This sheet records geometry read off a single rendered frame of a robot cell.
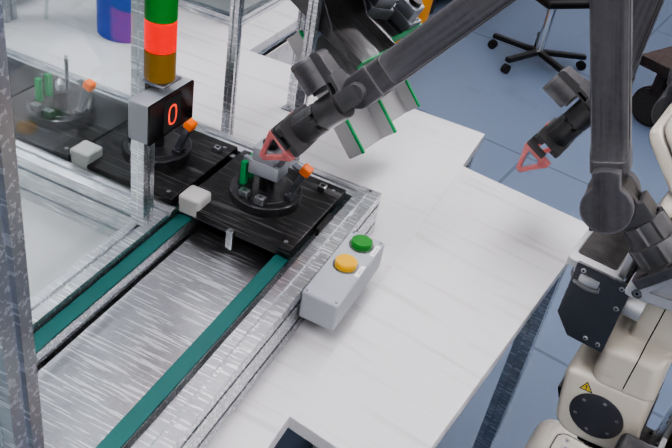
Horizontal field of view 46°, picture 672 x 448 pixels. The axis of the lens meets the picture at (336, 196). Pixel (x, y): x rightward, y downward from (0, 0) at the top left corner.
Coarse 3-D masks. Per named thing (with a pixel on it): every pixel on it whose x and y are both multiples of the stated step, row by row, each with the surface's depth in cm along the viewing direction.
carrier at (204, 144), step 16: (176, 128) 168; (160, 144) 158; (192, 144) 164; (208, 144) 165; (224, 144) 166; (160, 160) 154; (176, 160) 155; (192, 160) 159; (208, 160) 160; (224, 160) 163; (160, 176) 153; (176, 176) 154; (192, 176) 155; (208, 176) 158; (160, 192) 149; (176, 192) 150
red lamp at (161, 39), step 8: (144, 24) 119; (152, 24) 118; (160, 24) 118; (168, 24) 118; (176, 24) 120; (144, 32) 120; (152, 32) 118; (160, 32) 118; (168, 32) 119; (176, 32) 120; (144, 40) 120; (152, 40) 119; (160, 40) 119; (168, 40) 120; (176, 40) 121; (144, 48) 121; (152, 48) 120; (160, 48) 120; (168, 48) 120; (176, 48) 122
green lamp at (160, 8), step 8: (144, 0) 117; (152, 0) 116; (160, 0) 115; (168, 0) 116; (176, 0) 117; (144, 8) 118; (152, 8) 116; (160, 8) 116; (168, 8) 117; (176, 8) 118; (144, 16) 118; (152, 16) 117; (160, 16) 117; (168, 16) 117; (176, 16) 119
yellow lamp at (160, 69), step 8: (144, 56) 122; (152, 56) 121; (160, 56) 120; (168, 56) 121; (176, 56) 123; (144, 64) 123; (152, 64) 121; (160, 64) 121; (168, 64) 122; (144, 72) 123; (152, 72) 122; (160, 72) 122; (168, 72) 123; (152, 80) 123; (160, 80) 123; (168, 80) 124
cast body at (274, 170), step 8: (256, 144) 146; (272, 144) 145; (256, 152) 146; (272, 152) 145; (280, 152) 147; (248, 160) 150; (256, 160) 147; (264, 160) 146; (272, 160) 145; (248, 168) 149; (256, 168) 148; (264, 168) 147; (272, 168) 146; (280, 168) 146; (264, 176) 148; (272, 176) 147; (280, 176) 148
